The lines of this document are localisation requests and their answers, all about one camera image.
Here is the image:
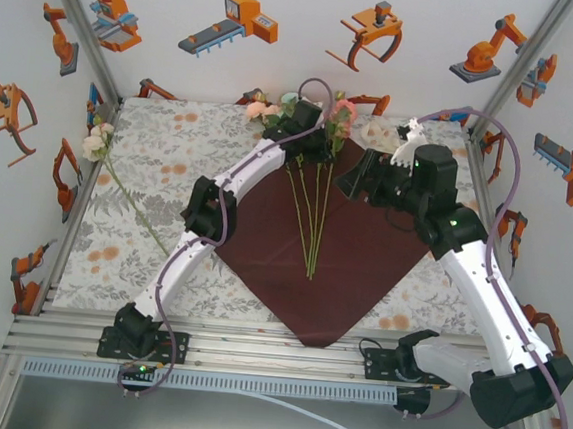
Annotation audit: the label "orange milling machine wall sticker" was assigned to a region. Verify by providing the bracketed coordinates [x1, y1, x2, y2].
[84, 0, 147, 55]

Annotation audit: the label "white rose flower stem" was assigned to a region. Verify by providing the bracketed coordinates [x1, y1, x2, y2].
[73, 120, 183, 259]

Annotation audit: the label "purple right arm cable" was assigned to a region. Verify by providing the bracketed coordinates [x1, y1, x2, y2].
[390, 103, 573, 429]

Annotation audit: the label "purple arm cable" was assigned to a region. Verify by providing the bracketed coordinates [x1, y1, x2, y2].
[117, 63, 337, 413]
[390, 103, 573, 429]

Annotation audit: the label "grey metal panel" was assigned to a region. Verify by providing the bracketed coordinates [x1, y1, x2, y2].
[0, 372, 541, 429]

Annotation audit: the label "floral patterned table mat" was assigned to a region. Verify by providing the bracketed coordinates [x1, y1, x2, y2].
[51, 87, 526, 345]

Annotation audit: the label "aluminium frame post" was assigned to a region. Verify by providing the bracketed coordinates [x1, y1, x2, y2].
[24, 0, 134, 111]
[466, 0, 573, 150]

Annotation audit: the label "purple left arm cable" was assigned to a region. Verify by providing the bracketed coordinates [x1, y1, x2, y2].
[117, 63, 337, 413]

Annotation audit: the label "black cable clamp box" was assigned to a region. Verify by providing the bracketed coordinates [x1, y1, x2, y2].
[118, 360, 162, 390]
[392, 384, 433, 418]

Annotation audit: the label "orange claw wall sticker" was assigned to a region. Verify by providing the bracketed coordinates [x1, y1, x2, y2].
[323, 0, 407, 77]

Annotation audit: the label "pale green bloom stem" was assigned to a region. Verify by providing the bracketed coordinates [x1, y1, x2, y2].
[264, 91, 328, 281]

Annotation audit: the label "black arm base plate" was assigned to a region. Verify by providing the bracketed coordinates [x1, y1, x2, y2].
[360, 345, 456, 390]
[96, 325, 192, 366]

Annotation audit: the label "red wrapping paper sheet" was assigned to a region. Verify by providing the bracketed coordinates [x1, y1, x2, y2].
[204, 127, 442, 358]

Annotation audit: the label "aluminium frame rails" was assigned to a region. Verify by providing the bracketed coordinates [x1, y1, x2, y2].
[0, 297, 550, 404]

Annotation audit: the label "orange conveyor wall sticker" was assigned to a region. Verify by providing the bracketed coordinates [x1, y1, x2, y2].
[176, 0, 282, 65]

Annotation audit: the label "white slotted cable duct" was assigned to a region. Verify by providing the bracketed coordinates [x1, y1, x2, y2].
[19, 355, 399, 409]

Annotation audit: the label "peach rose flower stem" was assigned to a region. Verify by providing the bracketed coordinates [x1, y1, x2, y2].
[231, 99, 327, 278]

